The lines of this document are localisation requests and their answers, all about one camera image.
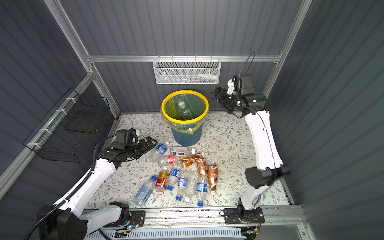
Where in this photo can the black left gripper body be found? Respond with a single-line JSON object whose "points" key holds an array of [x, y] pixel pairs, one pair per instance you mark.
{"points": [[132, 150]]}

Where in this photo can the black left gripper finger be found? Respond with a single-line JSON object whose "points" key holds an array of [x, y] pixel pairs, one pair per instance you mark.
{"points": [[147, 143], [139, 152]]}

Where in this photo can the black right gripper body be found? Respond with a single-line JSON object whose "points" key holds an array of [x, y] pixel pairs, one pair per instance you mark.
{"points": [[235, 99]]}

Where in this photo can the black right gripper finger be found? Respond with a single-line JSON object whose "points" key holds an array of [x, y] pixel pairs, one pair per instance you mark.
{"points": [[219, 95], [228, 106]]}

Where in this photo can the orange juice bottle red label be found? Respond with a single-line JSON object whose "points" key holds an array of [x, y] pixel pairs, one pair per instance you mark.
{"points": [[161, 183]]}

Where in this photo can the light blue tinted bottle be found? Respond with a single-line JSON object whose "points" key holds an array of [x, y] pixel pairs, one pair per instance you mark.
{"points": [[145, 191]]}

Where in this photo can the clear unlabeled bottle white cap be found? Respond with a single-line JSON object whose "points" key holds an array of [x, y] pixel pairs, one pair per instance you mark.
{"points": [[191, 186]]}

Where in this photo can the brown coffee bottle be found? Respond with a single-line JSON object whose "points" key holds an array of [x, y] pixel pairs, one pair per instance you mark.
{"points": [[202, 167], [189, 160], [213, 178]]}

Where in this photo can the pepsi label bottle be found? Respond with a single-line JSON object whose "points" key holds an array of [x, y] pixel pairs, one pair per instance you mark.
{"points": [[201, 190], [182, 185], [174, 177]]}

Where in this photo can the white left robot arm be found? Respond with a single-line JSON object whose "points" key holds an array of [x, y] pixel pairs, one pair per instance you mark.
{"points": [[65, 219]]}

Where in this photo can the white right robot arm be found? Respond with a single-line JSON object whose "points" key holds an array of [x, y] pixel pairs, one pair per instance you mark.
{"points": [[269, 165]]}

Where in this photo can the yellow bin liner bag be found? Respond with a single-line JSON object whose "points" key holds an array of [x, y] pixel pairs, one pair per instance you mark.
{"points": [[184, 117]]}

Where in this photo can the teal ribbed waste bin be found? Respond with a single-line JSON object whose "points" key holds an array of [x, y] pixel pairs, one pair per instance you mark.
{"points": [[186, 132]]}

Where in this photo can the blue label clear bottle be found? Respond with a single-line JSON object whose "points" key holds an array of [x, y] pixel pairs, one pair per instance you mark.
{"points": [[159, 150]]}

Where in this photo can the white spray bottle in basket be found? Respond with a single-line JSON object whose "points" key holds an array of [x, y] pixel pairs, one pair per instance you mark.
{"points": [[209, 77]]}

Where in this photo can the red label clear bottle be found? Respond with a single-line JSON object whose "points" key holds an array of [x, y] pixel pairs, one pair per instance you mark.
{"points": [[169, 161]]}

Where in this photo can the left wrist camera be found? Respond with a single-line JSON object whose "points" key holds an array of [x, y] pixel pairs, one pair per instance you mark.
{"points": [[126, 137]]}

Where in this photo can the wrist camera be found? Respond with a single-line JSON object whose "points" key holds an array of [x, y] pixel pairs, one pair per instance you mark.
{"points": [[126, 137], [240, 85]]}

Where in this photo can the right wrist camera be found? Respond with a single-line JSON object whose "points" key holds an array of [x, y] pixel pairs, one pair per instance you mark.
{"points": [[240, 85]]}

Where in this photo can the white wire wall basket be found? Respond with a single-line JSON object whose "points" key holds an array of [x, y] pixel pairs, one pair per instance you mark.
{"points": [[178, 72]]}

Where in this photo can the black wire wall basket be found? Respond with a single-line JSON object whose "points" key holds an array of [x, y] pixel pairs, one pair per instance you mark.
{"points": [[71, 131]]}

